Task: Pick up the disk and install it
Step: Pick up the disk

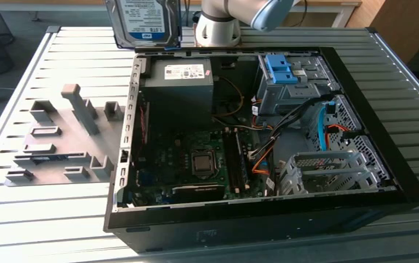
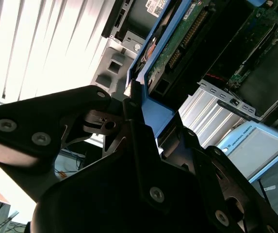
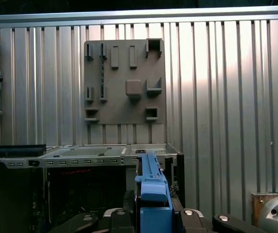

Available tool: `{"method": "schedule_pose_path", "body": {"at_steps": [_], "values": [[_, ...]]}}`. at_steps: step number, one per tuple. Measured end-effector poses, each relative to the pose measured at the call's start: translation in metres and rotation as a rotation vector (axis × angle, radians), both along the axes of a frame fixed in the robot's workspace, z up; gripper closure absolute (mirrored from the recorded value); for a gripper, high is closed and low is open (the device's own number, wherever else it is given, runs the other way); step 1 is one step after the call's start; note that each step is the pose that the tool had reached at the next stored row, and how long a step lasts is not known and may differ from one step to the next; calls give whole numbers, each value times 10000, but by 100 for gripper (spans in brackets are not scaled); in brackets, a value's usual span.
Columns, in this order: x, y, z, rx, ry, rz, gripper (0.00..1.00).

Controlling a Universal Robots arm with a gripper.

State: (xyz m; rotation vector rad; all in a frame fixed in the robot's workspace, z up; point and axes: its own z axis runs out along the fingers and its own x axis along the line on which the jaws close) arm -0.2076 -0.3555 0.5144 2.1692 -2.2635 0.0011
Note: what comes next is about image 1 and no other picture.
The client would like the blue plastic latch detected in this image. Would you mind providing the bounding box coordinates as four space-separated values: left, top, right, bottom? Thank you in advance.
266 54 302 84

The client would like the red twisted wire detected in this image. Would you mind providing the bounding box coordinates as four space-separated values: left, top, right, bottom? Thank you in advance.
139 104 150 145

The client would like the black RAM stick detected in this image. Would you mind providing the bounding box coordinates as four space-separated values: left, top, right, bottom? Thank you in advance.
223 127 241 194

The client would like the green motherboard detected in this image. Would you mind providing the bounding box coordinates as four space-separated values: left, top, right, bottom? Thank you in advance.
133 128 269 206

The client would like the yellow wire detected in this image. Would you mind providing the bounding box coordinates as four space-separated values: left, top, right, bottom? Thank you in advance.
211 77 246 118

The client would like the hard disk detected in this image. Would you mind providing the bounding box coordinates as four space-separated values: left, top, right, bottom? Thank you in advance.
103 0 183 52

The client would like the brown wooden cabinet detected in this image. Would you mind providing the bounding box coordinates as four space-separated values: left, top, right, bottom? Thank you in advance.
346 0 419 64

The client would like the dark blue RAM stick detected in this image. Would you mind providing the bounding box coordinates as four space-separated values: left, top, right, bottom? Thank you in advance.
30 155 67 163

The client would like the orange flat wire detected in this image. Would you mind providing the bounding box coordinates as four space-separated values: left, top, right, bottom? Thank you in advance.
325 124 353 143

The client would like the grey power supply unit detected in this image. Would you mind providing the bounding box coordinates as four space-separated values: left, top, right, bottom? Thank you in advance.
142 58 217 132

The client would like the grey parts rack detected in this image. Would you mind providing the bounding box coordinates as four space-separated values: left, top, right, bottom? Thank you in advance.
3 83 127 189

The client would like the CPU socket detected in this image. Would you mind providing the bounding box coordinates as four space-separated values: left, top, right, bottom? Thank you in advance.
190 149 218 179

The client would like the blue wire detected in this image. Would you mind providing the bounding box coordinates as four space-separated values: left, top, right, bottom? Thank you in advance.
317 102 337 151

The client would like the black PC case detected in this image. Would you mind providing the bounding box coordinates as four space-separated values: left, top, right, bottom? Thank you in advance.
102 45 419 254

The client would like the white framed desk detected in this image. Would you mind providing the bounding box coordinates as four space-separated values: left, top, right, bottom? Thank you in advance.
0 0 364 28

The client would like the thin orange wire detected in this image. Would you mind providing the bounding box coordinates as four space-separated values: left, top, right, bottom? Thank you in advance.
253 153 272 175

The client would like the black graphics card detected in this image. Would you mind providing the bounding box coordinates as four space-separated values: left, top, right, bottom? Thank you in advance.
171 182 227 203

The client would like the black cable bundle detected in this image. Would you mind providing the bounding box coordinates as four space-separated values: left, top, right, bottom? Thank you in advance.
248 94 333 161

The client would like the silver drive cage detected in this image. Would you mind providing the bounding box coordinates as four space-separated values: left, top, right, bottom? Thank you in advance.
257 54 342 117

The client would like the silver disk bay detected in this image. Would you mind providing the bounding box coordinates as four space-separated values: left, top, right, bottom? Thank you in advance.
278 149 397 195

